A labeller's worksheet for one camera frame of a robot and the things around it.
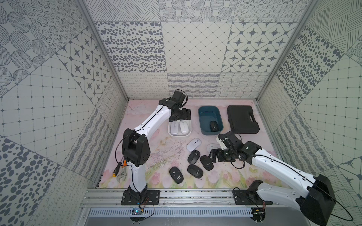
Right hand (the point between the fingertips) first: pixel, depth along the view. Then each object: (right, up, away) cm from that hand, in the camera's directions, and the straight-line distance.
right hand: (216, 158), depth 78 cm
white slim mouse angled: (-12, +5, +14) cm, 19 cm away
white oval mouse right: (0, +4, +12) cm, 12 cm away
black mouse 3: (+3, +16, +22) cm, 28 cm away
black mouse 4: (-12, -8, +3) cm, 15 cm away
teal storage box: (0, +25, +31) cm, 40 cm away
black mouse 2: (-5, -4, +6) cm, 9 cm away
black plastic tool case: (+24, +21, +23) cm, 39 cm away
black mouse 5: (-23, -10, +1) cm, 25 cm away
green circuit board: (-43, -25, -7) cm, 50 cm away
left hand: (-15, +23, +8) cm, 29 cm away
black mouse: (-13, -2, +9) cm, 15 cm away
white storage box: (-15, +19, +21) cm, 32 cm away
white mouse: (-26, +15, +23) cm, 37 cm away
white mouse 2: (-19, +16, +21) cm, 33 cm away
